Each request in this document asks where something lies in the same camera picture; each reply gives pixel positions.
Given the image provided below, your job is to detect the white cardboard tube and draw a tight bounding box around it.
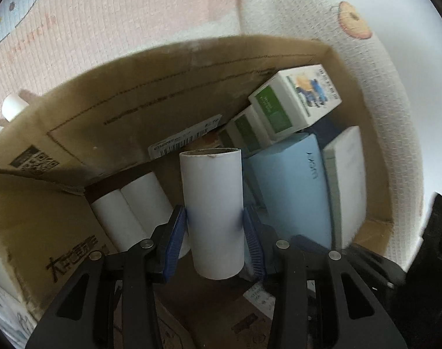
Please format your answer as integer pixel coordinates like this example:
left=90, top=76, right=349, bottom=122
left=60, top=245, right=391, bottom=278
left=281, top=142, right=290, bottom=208
left=179, top=147, right=244, bottom=280
left=120, top=172, right=191, bottom=259
left=91, top=190, right=149, bottom=251

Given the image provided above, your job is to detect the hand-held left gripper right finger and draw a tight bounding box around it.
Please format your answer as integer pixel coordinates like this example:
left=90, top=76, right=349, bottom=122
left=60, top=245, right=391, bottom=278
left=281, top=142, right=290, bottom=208
left=243, top=207, right=407, bottom=349

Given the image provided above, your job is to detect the blue and white pouch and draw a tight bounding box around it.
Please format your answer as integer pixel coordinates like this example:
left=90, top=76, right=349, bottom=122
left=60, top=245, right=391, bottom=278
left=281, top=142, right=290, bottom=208
left=0, top=276, right=38, bottom=339

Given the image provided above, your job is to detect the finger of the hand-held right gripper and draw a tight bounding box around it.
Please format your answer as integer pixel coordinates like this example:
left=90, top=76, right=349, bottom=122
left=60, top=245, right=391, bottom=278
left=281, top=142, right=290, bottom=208
left=346, top=242, right=407, bottom=288

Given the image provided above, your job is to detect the light blue box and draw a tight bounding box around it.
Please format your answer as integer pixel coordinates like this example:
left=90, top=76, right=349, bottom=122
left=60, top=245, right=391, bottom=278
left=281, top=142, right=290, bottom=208
left=243, top=133, right=334, bottom=251

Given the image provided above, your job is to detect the brown cardboard box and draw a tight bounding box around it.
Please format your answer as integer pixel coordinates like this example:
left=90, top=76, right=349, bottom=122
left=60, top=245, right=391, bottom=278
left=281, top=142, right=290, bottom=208
left=0, top=34, right=394, bottom=349

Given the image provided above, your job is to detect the small green white box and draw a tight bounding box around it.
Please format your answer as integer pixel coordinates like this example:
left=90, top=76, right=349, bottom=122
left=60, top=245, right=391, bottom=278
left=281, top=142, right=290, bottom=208
left=217, top=127, right=236, bottom=148
left=224, top=105, right=272, bottom=153

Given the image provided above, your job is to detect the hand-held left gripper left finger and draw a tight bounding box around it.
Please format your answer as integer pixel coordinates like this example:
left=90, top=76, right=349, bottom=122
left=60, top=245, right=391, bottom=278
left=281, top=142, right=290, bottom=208
left=25, top=205, right=188, bottom=349

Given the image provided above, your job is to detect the pile of white paper tubes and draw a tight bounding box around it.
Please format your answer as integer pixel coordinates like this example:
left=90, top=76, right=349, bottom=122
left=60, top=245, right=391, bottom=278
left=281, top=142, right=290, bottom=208
left=0, top=94, right=29, bottom=146

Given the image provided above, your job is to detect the cartoon printed waffle blanket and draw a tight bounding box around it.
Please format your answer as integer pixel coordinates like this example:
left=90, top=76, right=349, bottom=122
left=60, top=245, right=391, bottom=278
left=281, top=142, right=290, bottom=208
left=0, top=0, right=425, bottom=273

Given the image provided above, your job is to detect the dark blue box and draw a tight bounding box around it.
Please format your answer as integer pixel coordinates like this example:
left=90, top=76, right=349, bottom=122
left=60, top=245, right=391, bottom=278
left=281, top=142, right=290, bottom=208
left=306, top=118, right=342, bottom=146

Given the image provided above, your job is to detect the large green white cartoon box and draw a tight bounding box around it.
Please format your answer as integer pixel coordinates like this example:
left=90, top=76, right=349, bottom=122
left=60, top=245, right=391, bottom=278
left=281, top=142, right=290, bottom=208
left=247, top=64, right=342, bottom=142

